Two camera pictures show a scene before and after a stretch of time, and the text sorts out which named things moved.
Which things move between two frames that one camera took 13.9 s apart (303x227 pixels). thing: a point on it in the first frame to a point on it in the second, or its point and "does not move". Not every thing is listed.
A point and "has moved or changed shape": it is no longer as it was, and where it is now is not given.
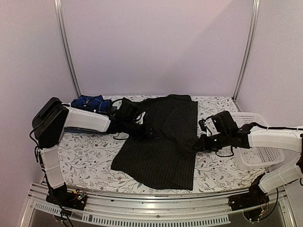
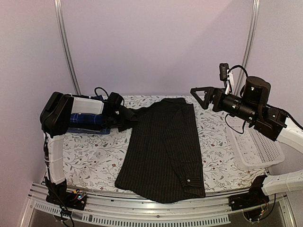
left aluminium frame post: (65, 48) does not move
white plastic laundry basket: (252, 157) does not move
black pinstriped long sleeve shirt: (169, 160) has moved or changed shape
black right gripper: (204, 146) to (204, 103)
